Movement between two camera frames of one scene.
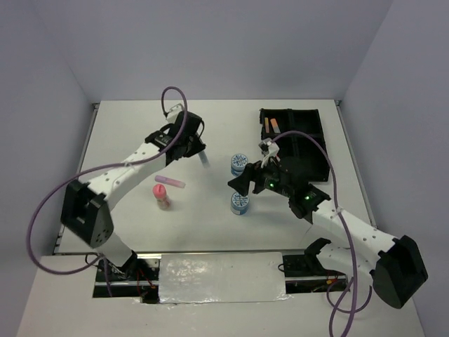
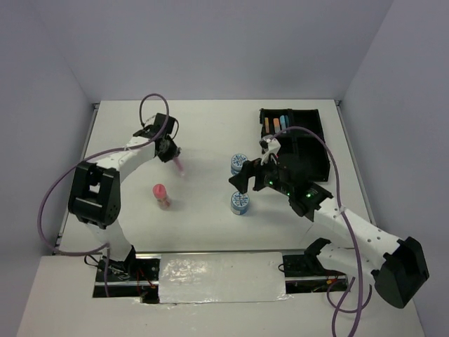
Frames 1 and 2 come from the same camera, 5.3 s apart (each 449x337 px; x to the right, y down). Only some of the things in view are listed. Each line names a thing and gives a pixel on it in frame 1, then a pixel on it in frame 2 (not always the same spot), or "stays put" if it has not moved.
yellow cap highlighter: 266,125 stays put
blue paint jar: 239,203 stays put
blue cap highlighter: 205,161 to 283,122
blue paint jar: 238,161 stays put
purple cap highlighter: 169,181 to 179,166
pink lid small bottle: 159,192 stays put
